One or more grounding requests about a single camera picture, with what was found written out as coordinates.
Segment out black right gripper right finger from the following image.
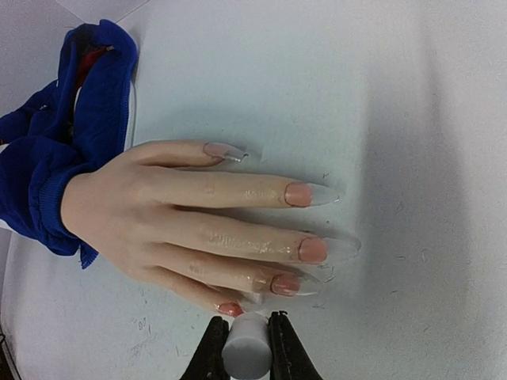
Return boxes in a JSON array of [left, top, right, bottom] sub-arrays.
[[268, 311, 323, 380]]

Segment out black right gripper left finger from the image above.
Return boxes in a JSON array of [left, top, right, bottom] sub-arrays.
[[180, 316, 230, 380]]

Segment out blue red white jacket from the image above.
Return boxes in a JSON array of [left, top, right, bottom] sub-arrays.
[[1, 20, 138, 268]]

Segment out mannequin hand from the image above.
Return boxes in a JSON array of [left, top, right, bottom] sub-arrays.
[[60, 141, 360, 317]]

